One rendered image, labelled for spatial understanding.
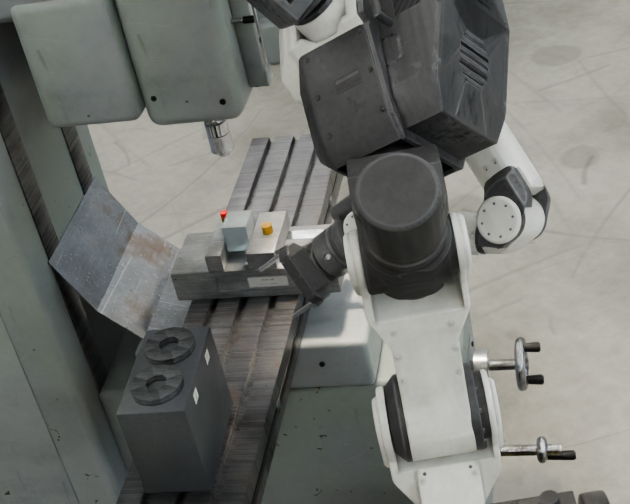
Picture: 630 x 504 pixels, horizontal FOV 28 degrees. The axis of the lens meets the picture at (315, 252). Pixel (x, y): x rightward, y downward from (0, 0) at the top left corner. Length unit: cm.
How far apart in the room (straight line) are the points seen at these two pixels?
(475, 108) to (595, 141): 283
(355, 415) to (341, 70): 103
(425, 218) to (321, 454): 124
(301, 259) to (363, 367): 37
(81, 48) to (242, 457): 79
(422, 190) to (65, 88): 96
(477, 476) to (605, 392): 151
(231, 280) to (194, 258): 10
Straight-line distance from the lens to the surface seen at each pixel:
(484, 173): 208
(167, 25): 229
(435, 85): 176
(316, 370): 259
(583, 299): 390
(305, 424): 272
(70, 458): 285
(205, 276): 257
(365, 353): 255
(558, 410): 353
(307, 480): 284
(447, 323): 190
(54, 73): 239
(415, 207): 162
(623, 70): 511
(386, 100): 179
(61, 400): 273
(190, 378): 212
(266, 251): 251
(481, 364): 273
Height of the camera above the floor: 240
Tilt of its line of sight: 34 degrees down
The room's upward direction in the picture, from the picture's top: 13 degrees counter-clockwise
